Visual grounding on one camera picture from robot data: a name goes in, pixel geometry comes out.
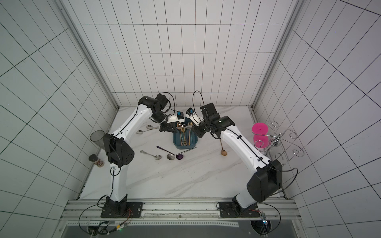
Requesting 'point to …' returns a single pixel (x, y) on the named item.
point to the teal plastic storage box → (185, 138)
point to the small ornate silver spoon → (157, 157)
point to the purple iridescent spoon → (178, 156)
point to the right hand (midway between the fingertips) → (188, 127)
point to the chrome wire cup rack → (276, 141)
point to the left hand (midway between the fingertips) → (172, 132)
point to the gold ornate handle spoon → (184, 144)
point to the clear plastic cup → (97, 137)
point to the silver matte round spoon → (171, 156)
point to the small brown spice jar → (97, 161)
